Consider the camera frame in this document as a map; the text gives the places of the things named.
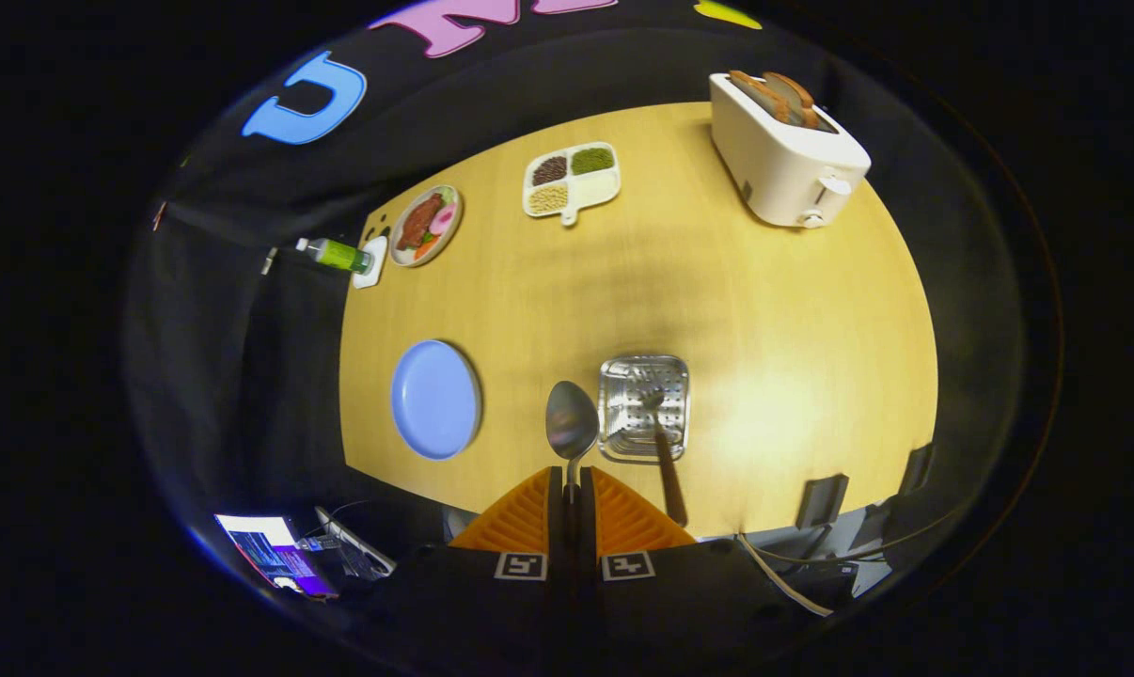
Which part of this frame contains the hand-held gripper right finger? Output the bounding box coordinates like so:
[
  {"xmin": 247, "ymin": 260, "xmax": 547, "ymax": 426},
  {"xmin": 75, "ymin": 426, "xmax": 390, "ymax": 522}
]
[{"xmin": 581, "ymin": 465, "xmax": 794, "ymax": 664}]

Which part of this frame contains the white toaster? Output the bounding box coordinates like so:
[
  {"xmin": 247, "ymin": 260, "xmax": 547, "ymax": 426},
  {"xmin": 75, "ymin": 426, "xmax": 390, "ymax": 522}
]
[{"xmin": 708, "ymin": 72, "xmax": 873, "ymax": 229}]

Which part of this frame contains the toasted bread slice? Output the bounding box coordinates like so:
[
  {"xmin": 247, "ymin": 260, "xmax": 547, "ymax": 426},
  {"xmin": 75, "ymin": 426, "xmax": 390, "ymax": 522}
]
[
  {"xmin": 763, "ymin": 71, "xmax": 822, "ymax": 131},
  {"xmin": 729, "ymin": 70, "xmax": 792, "ymax": 125}
]

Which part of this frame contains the fork with wooden handle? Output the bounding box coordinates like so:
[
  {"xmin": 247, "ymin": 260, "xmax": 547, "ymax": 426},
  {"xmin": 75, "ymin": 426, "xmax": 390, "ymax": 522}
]
[{"xmin": 638, "ymin": 388, "xmax": 690, "ymax": 527}]

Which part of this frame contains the white square coaster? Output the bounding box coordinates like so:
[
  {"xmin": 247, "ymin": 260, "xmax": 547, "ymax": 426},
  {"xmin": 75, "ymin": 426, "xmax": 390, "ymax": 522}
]
[{"xmin": 352, "ymin": 235, "xmax": 390, "ymax": 290}]

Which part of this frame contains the white divided tray with beans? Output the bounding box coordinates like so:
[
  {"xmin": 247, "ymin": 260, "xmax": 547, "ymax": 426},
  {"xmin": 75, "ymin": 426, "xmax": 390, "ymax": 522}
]
[{"xmin": 522, "ymin": 141, "xmax": 622, "ymax": 228}]

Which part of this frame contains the plate with food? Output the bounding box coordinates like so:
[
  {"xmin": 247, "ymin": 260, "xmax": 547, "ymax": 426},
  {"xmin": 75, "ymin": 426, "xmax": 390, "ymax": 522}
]
[{"xmin": 388, "ymin": 184, "xmax": 464, "ymax": 269}]

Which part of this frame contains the white cable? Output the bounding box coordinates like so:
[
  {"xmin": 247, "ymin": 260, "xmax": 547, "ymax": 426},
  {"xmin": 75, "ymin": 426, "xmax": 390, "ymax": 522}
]
[{"xmin": 736, "ymin": 533, "xmax": 836, "ymax": 619}]

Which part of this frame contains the blue plate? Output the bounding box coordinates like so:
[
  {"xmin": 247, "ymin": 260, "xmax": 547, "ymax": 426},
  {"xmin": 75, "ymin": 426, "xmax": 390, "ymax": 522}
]
[{"xmin": 390, "ymin": 339, "xmax": 482, "ymax": 462}]

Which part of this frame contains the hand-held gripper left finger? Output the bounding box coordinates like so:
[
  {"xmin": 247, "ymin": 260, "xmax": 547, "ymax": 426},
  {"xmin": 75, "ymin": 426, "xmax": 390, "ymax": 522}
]
[{"xmin": 379, "ymin": 465, "xmax": 568, "ymax": 664}]

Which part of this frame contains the green drink bottle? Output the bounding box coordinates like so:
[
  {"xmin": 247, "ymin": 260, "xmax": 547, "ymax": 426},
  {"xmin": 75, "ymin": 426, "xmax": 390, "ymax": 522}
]
[{"xmin": 294, "ymin": 237, "xmax": 376, "ymax": 276}]

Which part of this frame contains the open laptop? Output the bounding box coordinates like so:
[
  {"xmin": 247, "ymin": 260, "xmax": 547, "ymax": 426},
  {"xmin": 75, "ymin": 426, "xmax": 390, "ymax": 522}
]
[{"xmin": 213, "ymin": 506, "xmax": 399, "ymax": 603}]

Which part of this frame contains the metal spoon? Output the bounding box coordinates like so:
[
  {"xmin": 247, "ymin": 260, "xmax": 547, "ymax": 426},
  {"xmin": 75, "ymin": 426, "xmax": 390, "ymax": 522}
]
[{"xmin": 544, "ymin": 380, "xmax": 601, "ymax": 509}]

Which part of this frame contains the metal wire basket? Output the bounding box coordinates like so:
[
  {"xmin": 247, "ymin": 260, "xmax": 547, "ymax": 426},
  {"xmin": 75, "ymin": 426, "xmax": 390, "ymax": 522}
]
[{"xmin": 597, "ymin": 354, "xmax": 691, "ymax": 464}]

